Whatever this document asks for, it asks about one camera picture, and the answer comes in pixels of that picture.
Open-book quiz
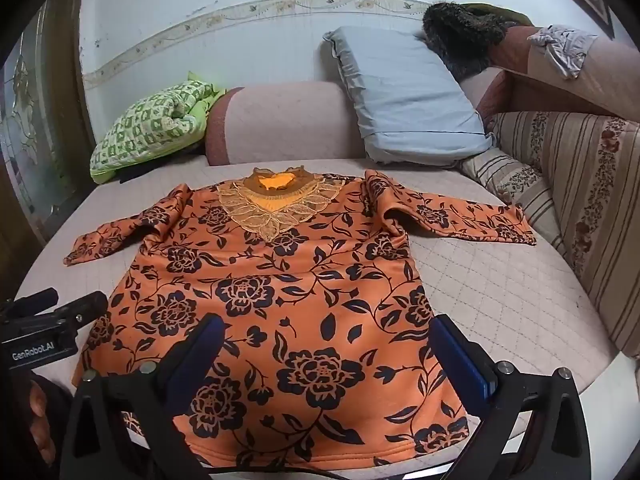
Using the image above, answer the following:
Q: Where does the green white patterned pillow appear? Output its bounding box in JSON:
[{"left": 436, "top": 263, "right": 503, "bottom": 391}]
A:
[{"left": 90, "top": 71, "right": 227, "bottom": 185}]

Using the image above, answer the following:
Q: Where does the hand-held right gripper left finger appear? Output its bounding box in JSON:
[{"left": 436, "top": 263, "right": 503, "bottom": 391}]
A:
[{"left": 60, "top": 312, "right": 226, "bottom": 480}]

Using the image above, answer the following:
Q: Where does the light blue pillow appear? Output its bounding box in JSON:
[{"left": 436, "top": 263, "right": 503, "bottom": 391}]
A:
[{"left": 322, "top": 26, "right": 496, "bottom": 168}]

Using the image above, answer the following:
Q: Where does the large striped floral cushion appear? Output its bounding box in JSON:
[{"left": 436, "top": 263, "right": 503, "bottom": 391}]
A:
[{"left": 492, "top": 110, "right": 640, "bottom": 361}]

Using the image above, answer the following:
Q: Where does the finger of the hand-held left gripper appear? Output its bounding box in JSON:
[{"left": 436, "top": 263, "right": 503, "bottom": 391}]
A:
[
  {"left": 30, "top": 291, "right": 109, "bottom": 331},
  {"left": 0, "top": 287, "right": 59, "bottom": 317}
]

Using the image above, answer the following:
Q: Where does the white grey cloth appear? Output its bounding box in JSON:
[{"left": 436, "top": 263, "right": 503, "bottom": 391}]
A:
[{"left": 530, "top": 25, "right": 598, "bottom": 80}]

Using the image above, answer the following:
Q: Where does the pink sofa backrest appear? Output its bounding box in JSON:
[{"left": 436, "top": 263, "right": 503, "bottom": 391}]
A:
[{"left": 470, "top": 24, "right": 640, "bottom": 123}]

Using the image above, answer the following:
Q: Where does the striped cloth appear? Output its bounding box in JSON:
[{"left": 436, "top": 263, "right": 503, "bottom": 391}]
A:
[{"left": 460, "top": 152, "right": 566, "bottom": 256}]

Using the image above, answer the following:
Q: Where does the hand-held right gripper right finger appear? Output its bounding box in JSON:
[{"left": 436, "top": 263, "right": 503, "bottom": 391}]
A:
[{"left": 430, "top": 314, "right": 596, "bottom": 480}]

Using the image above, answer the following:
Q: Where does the pink bolster cushion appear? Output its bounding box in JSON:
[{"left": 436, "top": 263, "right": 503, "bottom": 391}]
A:
[{"left": 204, "top": 80, "right": 373, "bottom": 167}]

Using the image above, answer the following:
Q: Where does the dark furry jacket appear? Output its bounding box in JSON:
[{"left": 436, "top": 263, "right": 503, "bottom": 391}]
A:
[{"left": 422, "top": 1, "right": 536, "bottom": 81}]

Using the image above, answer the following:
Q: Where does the orange floral shirt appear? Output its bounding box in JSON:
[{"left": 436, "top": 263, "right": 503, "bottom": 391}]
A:
[{"left": 63, "top": 165, "right": 537, "bottom": 473}]

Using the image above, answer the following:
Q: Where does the wooden glass door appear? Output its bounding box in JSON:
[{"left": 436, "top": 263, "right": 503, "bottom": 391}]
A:
[{"left": 0, "top": 0, "right": 96, "bottom": 261}]

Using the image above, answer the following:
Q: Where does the person's left hand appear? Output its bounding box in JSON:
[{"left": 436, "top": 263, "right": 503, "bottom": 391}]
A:
[{"left": 27, "top": 380, "right": 58, "bottom": 466}]

